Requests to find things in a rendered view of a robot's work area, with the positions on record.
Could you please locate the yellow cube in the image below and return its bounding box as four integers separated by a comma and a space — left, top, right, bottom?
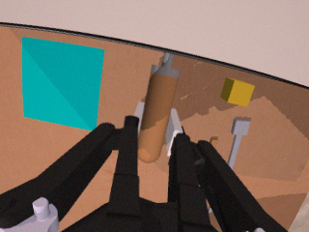
220, 77, 255, 107

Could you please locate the teal square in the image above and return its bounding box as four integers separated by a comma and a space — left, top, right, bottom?
22, 37, 104, 131

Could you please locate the steel hook with wooden handle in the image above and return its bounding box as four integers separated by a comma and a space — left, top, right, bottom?
138, 52, 181, 163

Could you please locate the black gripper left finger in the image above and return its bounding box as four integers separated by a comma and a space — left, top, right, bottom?
0, 101, 145, 232

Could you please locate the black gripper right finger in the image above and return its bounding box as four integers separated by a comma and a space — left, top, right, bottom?
165, 108, 289, 232

